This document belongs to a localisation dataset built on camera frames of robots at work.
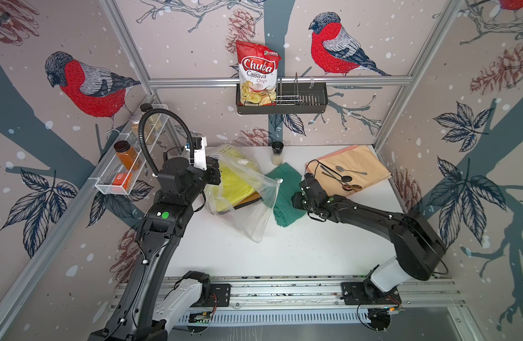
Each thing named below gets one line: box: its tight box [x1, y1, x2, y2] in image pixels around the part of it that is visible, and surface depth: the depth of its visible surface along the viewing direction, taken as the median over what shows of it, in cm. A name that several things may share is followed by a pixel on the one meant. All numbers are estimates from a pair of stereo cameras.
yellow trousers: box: [210, 149, 258, 211], surface depth 90 cm
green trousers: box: [265, 162, 307, 228], surface depth 92 cm
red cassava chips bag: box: [235, 40, 282, 107], surface depth 80 cm
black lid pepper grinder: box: [271, 140, 285, 167], surface depth 110 cm
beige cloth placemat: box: [305, 144, 393, 197], surface depth 113 cm
